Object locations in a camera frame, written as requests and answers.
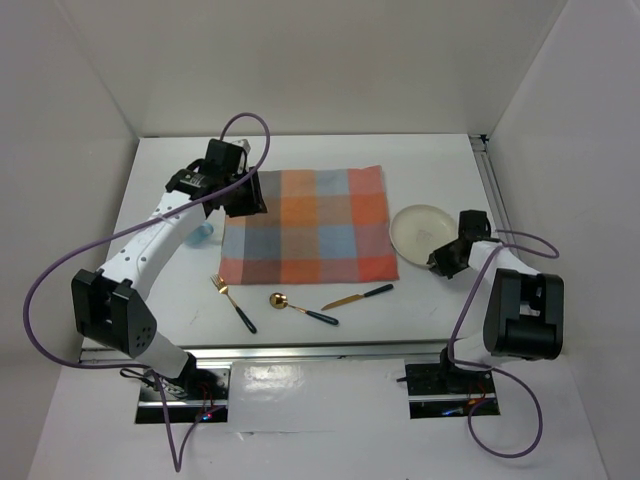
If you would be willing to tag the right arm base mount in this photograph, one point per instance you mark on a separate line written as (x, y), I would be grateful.
(435, 393)

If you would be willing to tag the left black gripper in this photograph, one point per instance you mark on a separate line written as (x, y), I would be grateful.
(254, 202)

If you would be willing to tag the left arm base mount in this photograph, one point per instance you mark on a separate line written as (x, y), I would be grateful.
(183, 407)

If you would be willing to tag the gold fork green handle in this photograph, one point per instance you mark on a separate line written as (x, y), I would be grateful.
(223, 289)

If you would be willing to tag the aluminium side rail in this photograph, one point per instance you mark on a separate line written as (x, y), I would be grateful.
(479, 146)

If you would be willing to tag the gold knife green handle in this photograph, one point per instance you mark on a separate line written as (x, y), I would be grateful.
(357, 297)

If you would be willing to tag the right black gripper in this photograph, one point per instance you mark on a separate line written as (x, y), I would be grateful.
(443, 266)

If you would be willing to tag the checkered orange blue cloth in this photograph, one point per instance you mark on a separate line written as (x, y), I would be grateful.
(320, 227)

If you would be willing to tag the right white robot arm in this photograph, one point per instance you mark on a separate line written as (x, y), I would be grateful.
(524, 318)

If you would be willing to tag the gold spoon green handle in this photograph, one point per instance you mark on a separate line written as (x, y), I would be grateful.
(280, 301)

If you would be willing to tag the cream ceramic plate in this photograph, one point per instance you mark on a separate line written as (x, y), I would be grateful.
(418, 230)

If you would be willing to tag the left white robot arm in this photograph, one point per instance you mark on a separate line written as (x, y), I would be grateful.
(110, 303)

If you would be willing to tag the light blue mug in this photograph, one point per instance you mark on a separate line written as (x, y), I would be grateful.
(200, 236)

